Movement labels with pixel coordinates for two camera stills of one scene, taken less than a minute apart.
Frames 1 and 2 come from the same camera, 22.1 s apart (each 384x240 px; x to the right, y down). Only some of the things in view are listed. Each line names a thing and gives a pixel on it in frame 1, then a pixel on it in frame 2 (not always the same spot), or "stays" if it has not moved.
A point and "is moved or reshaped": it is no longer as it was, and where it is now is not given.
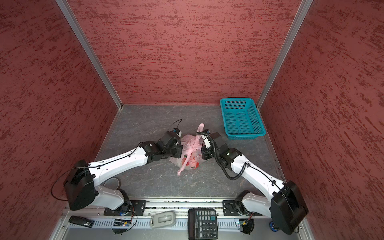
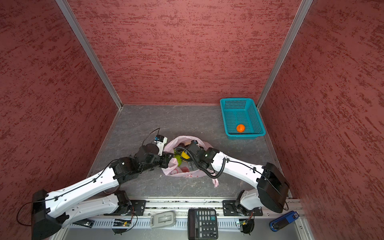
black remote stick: (81, 220) stays
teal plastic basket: (242, 118) stays
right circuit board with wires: (248, 225) stays
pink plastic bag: (191, 151) is moved or reshaped
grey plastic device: (164, 219) stays
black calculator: (202, 224) stays
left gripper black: (178, 154) → (166, 157)
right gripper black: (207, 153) → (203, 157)
